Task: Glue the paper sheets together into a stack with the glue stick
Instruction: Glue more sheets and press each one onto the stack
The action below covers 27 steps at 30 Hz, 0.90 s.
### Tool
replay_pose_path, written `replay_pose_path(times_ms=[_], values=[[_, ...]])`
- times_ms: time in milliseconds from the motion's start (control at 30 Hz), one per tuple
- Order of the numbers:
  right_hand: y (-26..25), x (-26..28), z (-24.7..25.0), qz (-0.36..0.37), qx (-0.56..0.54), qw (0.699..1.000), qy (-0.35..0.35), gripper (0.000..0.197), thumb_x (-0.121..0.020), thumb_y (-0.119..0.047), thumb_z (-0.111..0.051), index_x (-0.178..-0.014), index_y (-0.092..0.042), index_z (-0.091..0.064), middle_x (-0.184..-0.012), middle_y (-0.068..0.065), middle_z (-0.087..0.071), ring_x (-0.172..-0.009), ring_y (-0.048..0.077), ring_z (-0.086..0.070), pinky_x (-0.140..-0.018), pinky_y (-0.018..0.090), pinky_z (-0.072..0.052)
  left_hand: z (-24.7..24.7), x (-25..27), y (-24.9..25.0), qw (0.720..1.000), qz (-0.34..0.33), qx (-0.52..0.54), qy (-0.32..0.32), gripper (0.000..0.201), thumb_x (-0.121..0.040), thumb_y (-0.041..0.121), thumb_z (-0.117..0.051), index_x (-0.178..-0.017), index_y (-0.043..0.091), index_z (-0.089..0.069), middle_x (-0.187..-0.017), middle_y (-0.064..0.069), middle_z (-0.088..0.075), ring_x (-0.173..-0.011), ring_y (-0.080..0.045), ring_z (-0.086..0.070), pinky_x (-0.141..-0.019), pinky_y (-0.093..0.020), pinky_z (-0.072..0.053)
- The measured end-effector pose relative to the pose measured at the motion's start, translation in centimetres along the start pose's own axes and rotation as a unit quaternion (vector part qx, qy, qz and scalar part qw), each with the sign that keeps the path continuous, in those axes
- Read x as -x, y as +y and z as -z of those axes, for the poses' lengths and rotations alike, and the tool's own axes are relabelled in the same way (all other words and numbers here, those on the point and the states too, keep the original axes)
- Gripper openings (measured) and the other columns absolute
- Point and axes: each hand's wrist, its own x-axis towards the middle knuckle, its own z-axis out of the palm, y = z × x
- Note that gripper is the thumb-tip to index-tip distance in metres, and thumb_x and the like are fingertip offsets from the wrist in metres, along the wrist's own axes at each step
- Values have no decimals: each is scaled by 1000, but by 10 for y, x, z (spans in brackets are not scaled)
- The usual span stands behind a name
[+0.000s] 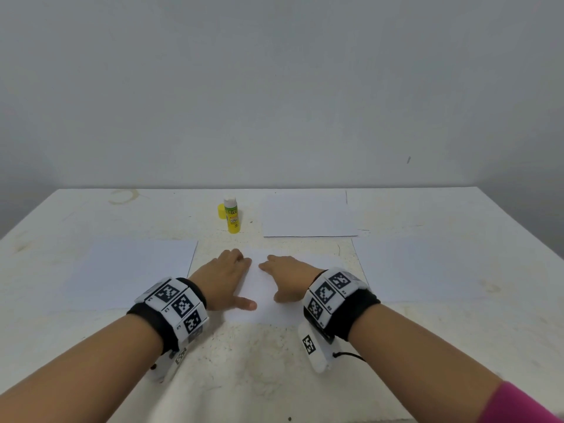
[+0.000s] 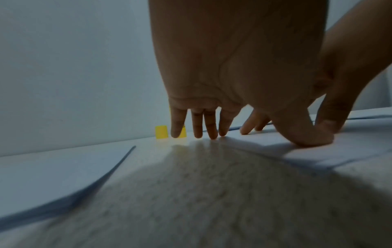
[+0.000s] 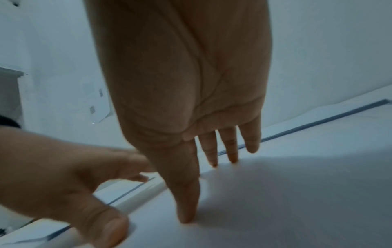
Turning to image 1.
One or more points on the person's left hand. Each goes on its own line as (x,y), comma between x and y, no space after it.
(220,279)

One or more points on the pink sleeve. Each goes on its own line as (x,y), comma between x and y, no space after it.
(520,405)

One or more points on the stack of white paper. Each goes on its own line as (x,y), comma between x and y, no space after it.
(128,273)
(427,267)

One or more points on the glued white paper sheet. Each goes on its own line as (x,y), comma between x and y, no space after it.
(308,213)
(339,260)

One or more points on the yellow glue stick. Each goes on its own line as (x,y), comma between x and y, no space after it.
(233,217)

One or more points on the yellow glue cap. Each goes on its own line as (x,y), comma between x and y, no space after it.
(222,210)

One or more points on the person's right forearm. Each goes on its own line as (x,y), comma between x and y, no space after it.
(423,370)

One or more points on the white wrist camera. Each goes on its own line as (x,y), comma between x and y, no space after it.
(169,364)
(317,348)

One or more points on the black marker wristband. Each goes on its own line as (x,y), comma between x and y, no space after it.
(339,304)
(169,312)

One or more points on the person's right hand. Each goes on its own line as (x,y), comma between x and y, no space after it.
(295,275)

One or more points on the person's left forearm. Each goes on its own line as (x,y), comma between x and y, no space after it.
(75,374)

